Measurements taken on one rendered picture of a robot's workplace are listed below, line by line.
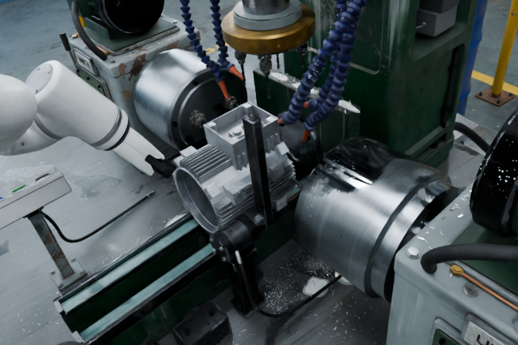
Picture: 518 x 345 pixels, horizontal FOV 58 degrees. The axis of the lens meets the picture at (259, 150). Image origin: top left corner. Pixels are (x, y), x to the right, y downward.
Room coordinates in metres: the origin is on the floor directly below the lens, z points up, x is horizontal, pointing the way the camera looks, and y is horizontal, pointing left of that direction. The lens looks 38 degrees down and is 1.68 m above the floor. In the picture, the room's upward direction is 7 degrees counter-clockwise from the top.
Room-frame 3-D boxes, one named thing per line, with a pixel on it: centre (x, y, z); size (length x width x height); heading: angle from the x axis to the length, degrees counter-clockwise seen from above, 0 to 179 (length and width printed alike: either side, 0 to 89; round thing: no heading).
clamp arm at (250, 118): (0.65, 0.01, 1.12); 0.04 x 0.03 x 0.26; 126
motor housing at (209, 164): (0.77, 0.06, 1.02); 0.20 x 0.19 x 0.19; 125
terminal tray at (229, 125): (0.80, 0.03, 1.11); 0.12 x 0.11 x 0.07; 125
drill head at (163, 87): (1.12, 0.19, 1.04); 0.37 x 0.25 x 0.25; 36
